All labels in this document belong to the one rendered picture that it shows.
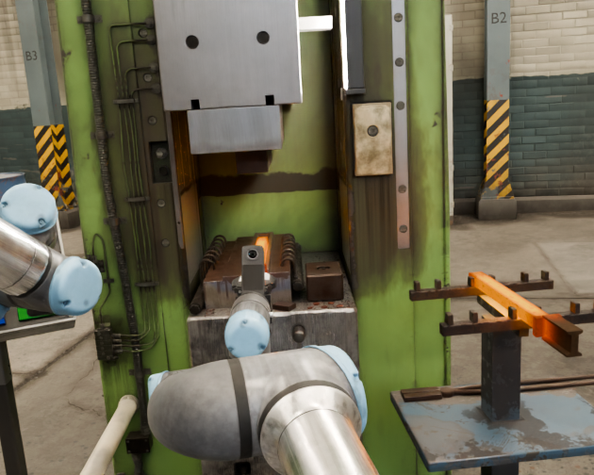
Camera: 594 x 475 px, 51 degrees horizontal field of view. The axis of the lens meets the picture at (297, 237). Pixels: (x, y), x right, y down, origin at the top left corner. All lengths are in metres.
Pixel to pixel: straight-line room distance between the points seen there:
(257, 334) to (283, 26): 0.66
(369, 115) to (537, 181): 5.98
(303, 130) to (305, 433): 1.31
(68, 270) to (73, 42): 0.87
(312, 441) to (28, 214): 0.53
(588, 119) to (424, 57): 5.95
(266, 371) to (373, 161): 0.88
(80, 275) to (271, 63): 0.72
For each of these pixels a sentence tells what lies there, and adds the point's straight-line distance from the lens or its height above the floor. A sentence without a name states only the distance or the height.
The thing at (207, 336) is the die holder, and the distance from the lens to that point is 1.44.
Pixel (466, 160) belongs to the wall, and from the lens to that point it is 7.30.
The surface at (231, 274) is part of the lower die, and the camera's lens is 1.46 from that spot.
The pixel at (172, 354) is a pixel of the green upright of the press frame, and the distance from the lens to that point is 1.69.
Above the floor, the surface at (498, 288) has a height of 0.98.
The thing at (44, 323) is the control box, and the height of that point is 0.96.
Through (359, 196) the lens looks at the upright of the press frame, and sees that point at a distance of 1.55.
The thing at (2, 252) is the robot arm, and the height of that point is 1.22.
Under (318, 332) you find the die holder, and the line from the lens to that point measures 1.42.
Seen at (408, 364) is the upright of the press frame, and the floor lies 0.69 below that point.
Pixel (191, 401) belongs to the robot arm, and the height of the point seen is 1.05.
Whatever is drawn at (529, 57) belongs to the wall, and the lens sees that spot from 7.34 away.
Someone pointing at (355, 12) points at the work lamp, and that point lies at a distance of 1.51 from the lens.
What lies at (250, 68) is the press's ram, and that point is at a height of 1.44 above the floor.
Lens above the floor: 1.37
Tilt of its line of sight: 12 degrees down
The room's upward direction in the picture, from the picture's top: 3 degrees counter-clockwise
